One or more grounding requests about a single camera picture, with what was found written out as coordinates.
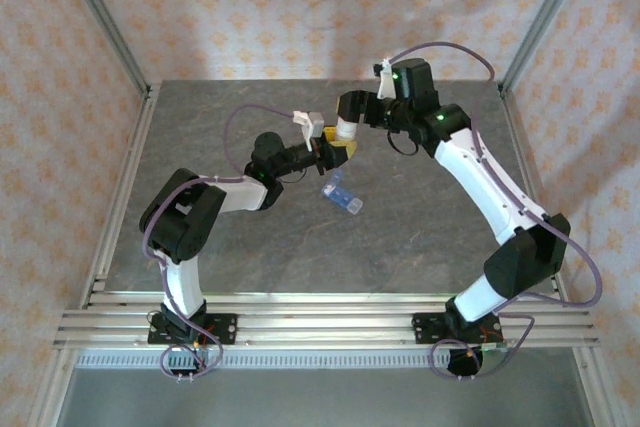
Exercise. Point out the aluminium mounting rail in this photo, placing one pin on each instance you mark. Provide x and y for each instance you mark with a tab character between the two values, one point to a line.
325	327

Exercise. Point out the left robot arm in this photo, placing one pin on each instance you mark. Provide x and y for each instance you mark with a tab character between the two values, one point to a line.
180	227

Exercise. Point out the aluminium frame rail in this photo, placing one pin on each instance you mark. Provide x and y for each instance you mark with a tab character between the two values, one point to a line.
52	387
595	387

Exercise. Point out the white ribbed bottle cap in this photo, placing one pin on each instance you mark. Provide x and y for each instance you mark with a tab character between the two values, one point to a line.
348	123

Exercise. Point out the small green circuit board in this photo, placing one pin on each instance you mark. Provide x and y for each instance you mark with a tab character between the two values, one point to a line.
495	348

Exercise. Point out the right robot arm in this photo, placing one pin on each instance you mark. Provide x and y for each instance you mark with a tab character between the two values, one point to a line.
480	182

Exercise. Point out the aluminium side rail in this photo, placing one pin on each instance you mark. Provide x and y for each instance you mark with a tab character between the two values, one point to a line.
512	122
141	122

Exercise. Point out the aluminium upright post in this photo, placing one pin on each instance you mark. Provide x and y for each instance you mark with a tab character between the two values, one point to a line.
543	17
104	17

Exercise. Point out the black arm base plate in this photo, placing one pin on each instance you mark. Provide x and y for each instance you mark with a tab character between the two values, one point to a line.
422	329
227	329

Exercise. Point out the blue pill organizer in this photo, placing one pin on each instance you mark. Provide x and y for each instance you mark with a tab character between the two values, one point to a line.
342	197

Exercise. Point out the white pill bottle orange label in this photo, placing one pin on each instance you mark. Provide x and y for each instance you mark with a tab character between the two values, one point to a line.
346	134

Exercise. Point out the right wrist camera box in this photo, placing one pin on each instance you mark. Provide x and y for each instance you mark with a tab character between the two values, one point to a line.
385	82

